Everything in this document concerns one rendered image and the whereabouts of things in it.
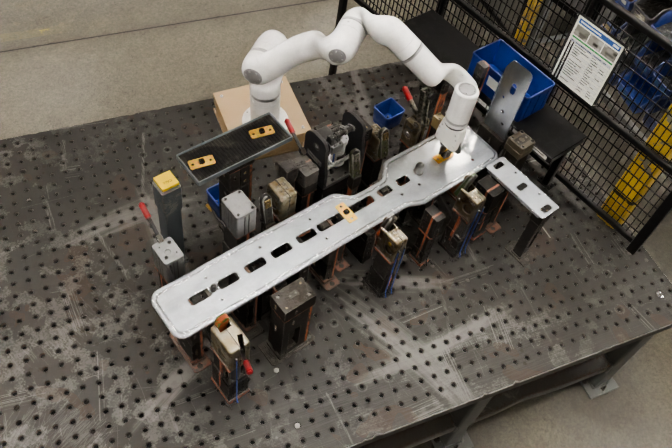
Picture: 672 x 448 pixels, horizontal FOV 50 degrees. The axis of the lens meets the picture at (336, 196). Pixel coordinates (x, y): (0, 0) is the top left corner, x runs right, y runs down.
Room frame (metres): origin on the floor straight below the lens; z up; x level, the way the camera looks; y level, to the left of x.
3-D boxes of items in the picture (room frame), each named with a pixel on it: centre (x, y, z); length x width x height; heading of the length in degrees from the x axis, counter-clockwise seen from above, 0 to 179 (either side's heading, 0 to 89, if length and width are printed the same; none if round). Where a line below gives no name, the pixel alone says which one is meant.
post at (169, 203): (1.35, 0.53, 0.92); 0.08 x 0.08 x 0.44; 47
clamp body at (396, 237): (1.40, -0.21, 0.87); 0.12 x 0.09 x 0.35; 47
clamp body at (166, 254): (1.16, 0.48, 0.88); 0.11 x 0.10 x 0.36; 47
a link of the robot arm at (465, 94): (1.82, -0.37, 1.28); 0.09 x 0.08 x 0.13; 170
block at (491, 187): (1.74, -0.55, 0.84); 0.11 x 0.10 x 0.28; 47
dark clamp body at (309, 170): (1.59, 0.12, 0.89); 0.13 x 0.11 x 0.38; 47
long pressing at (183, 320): (1.46, -0.04, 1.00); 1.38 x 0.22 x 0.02; 137
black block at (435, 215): (1.56, -0.36, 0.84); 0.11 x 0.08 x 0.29; 47
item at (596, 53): (2.15, -0.82, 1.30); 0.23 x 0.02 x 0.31; 47
